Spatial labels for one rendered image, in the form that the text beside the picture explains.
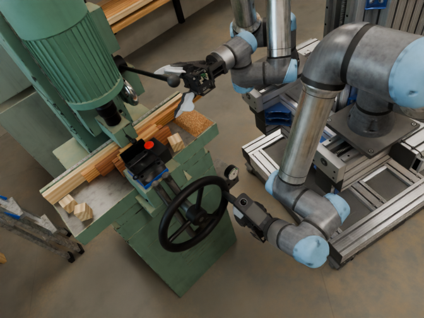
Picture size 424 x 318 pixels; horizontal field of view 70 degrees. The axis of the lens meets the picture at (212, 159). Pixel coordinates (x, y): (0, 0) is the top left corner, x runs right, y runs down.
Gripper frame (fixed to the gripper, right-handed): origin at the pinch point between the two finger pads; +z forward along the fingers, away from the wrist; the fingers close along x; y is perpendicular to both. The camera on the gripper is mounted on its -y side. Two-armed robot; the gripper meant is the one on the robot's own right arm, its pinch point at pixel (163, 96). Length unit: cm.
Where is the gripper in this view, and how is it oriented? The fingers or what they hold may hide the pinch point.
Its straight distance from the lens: 91.8
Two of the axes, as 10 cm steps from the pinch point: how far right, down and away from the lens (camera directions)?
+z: -7.2, 6.0, -3.4
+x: 2.9, 7.1, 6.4
